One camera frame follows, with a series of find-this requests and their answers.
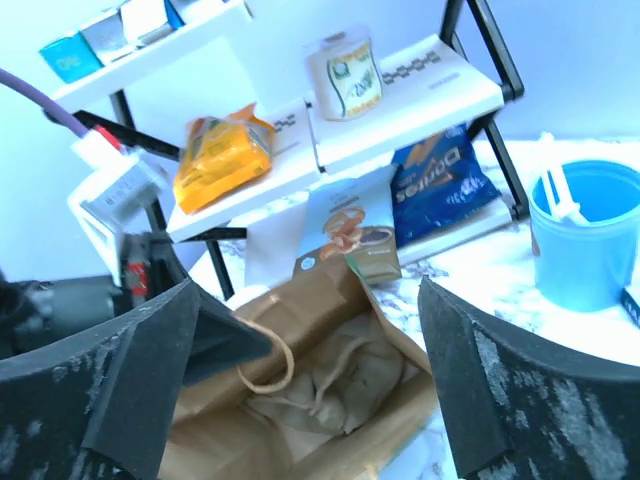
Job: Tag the black frame beige shelf rack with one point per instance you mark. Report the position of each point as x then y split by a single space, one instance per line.
431 87

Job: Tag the light blue cup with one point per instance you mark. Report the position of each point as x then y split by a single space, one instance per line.
584 268

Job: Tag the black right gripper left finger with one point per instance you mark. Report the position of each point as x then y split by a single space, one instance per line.
99 404

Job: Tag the green paper bag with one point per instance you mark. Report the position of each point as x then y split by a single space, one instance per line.
215 435

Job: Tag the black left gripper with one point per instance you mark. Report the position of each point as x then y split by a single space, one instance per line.
37 313

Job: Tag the blue razor box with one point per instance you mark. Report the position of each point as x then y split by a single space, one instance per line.
630 301

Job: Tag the blue snack bag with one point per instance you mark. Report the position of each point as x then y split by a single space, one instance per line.
438 183

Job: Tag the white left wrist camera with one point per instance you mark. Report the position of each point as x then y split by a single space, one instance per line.
122 183

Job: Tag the white stirrers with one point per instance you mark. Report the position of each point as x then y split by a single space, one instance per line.
562 206

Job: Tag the single brown cup carrier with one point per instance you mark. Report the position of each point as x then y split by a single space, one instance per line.
340 385

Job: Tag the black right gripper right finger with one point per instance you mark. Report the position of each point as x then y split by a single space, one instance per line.
518 406

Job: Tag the teal RO box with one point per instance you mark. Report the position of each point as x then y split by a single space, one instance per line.
70 57

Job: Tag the yellow snack bag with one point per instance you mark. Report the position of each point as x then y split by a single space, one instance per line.
220 155

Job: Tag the brown snack bag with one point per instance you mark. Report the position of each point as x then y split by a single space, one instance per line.
352 217

